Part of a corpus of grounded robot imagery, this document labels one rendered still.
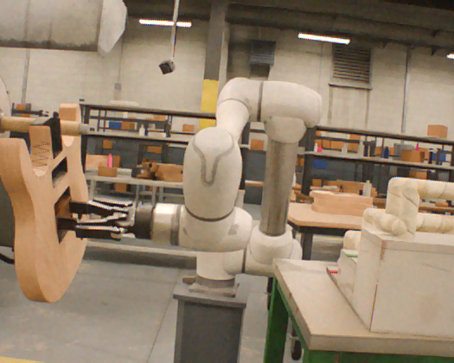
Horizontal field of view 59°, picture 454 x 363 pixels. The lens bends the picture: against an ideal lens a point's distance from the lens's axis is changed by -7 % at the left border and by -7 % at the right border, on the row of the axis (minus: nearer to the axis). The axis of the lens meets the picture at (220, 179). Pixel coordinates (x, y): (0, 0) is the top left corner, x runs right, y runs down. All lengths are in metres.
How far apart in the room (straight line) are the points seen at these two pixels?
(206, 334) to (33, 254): 0.95
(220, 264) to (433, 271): 0.97
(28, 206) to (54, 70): 12.28
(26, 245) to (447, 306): 0.79
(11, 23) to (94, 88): 11.73
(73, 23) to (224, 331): 1.21
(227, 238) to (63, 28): 0.52
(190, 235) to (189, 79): 11.30
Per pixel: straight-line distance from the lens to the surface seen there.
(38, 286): 0.91
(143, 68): 12.36
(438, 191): 0.82
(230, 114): 1.23
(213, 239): 0.89
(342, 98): 12.49
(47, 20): 0.85
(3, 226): 1.26
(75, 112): 1.04
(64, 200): 1.01
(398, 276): 0.81
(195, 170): 0.78
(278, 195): 1.47
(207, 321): 1.65
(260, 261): 1.61
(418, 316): 0.85
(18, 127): 1.00
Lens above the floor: 1.22
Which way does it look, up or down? 3 degrees down
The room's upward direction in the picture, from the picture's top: 5 degrees clockwise
